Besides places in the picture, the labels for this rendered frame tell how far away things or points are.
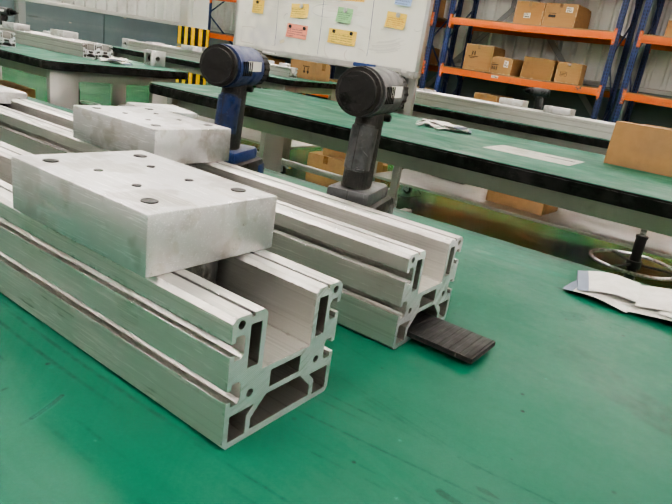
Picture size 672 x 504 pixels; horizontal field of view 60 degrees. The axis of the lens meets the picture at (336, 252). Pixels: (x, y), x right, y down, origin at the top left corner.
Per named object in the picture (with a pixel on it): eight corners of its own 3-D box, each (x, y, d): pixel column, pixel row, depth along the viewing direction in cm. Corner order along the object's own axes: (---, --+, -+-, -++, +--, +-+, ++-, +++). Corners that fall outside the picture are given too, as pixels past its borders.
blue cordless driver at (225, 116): (183, 191, 88) (192, 39, 81) (237, 172, 106) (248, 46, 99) (230, 201, 86) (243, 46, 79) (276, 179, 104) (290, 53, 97)
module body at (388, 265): (-35, 152, 91) (-39, 97, 88) (29, 149, 99) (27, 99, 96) (391, 350, 48) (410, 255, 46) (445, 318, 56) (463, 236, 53)
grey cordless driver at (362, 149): (306, 236, 75) (330, 60, 68) (356, 208, 93) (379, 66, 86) (361, 251, 72) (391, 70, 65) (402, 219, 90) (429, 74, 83)
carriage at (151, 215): (13, 244, 44) (10, 154, 41) (139, 223, 52) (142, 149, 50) (143, 321, 35) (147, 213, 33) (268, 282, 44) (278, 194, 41)
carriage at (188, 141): (72, 159, 72) (72, 104, 70) (148, 155, 80) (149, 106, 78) (152, 191, 63) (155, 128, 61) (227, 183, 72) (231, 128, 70)
